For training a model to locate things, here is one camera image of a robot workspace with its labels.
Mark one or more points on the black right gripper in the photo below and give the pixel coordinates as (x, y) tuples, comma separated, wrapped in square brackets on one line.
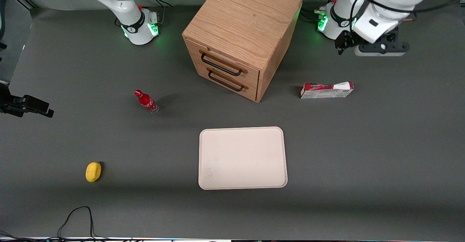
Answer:
[(14, 104)]

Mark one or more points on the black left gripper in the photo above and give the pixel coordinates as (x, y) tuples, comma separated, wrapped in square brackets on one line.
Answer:
[(345, 40)]

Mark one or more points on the red cookie box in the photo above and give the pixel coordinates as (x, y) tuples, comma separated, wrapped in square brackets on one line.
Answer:
[(327, 91)]

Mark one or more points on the beige plastic tray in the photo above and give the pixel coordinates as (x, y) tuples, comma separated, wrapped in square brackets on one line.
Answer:
[(239, 158)]

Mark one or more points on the dark grey table mat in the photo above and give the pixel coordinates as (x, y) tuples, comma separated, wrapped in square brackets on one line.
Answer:
[(109, 140)]

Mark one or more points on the yellow lemon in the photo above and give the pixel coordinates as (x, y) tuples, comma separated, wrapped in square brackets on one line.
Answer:
[(93, 172)]

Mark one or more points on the black curved stand part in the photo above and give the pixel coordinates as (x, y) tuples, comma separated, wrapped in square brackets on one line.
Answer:
[(4, 2)]

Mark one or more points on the red cola bottle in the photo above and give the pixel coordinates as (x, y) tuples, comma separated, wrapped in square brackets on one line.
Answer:
[(145, 100)]

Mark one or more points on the grey base connector plate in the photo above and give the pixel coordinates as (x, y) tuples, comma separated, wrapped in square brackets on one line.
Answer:
[(154, 17)]

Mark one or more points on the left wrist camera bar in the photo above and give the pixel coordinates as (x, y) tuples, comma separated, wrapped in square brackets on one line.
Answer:
[(381, 49)]

